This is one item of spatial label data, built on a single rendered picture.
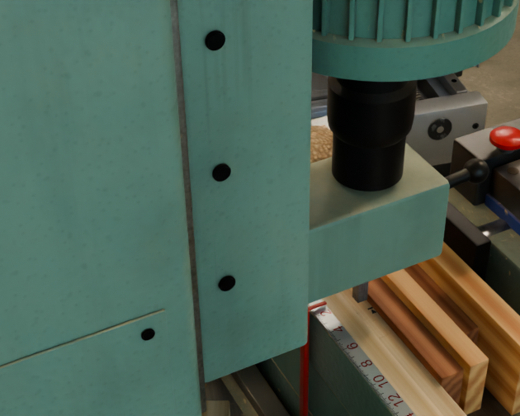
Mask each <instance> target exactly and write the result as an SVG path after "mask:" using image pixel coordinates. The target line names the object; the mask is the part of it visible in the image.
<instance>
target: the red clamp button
mask: <svg viewBox="0 0 520 416"><path fill-rule="evenodd" d="M489 141H490V142H491V144H492V145H494V146H496V147H497V148H499V149H503V150H515V149H520V130H519V129H517V128H515V127H512V126H501V127H498V128H495V129H493V130H492V131H491V132H490V135H489Z"/></svg>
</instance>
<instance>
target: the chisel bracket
mask: <svg viewBox="0 0 520 416"><path fill-rule="evenodd" d="M449 189H450V184H449V182H448V180H447V179H446V178H445V177H444V176H443V175H442V174H440V173H439V172H438V171H437V170H436V169H435V168H434V167H432V166H431V165H430V164H429V163H428V162H427V161H426V160H425V159H423V158H422V157H421V156H420V155H419V154H418V153H417V152H415V151H414V150H413V149H412V148H411V147H410V146H409V145H408V144H406V143H405V151H404V170H403V176H402V178H401V179H400V180H399V182H397V183H396V184H395V185H394V186H392V187H389V188H387V189H385V190H381V191H358V190H354V189H351V188H349V187H345V186H344V185H342V184H341V183H339V182H338V181H337V180H336V179H335V178H334V176H333V174H332V157H331V158H326V159H323V160H320V161H318V162H315V163H311V164H310V232H309V285H308V304H309V303H312V302H314V301H317V300H320V299H323V298H325V297H328V296H330V295H334V294H337V293H339V292H341V291H345V290H347V289H350V288H353V287H354V286H359V285H361V284H363V283H366V282H369V281H372V280H375V279H376V278H379V277H383V276H385V275H388V274H391V273H393V272H397V271H399V270H401V269H404V268H406V267H410V266H413V265H415V264H417V263H420V262H424V261H426V260H428V259H431V258H435V257H437V256H439V255H440V254H441V253H442V245H443V238H444V230H445V223H446V216H447V203H448V196H449Z"/></svg>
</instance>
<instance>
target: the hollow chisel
mask: <svg viewBox="0 0 520 416"><path fill-rule="evenodd" d="M367 295H368V282H366V283H363V284H361V285H359V286H354V287H353V288H352V297H353V298H354V300H355V301H356V302H357V303H360V302H363V301H364V300H367Z"/></svg>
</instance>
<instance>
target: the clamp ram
mask: <svg viewBox="0 0 520 416"><path fill-rule="evenodd" d="M508 229H511V228H510V226H509V225H508V223H507V222H506V221H504V220H502V219H499V220H495V221H492V222H490V223H488V224H485V225H481V226H479V227H476V226H475V225H473V224H472V223H471V222H470V221H469V220H468V219H467V218H466V217H465V216H464V215H463V214H462V213H461V212H460V211H459V210H458V209H457V208H456V207H455V206H454V205H452V204H451V203H450V202H448V203H447V216H446V223H445V230H444V238H443V242H444V243H445V244H446V245H447V246H448V247H449V248H451V249H452V250H453V251H454V252H455V253H456V254H457V255H458V256H459V257H460V258H461V259H462V260H463V261H464V262H465V263H466V264H467V265H468V266H469V267H470V268H471V269H472V270H473V271H474V272H475V273H476V274H477V275H478V276H479V277H480V278H481V279H482V280H483V281H484V282H485V278H486V272H487V266H488V261H489V251H490V246H491V240H490V239H489V237H490V236H492V235H495V234H498V233H501V232H503V231H505V230H508Z"/></svg>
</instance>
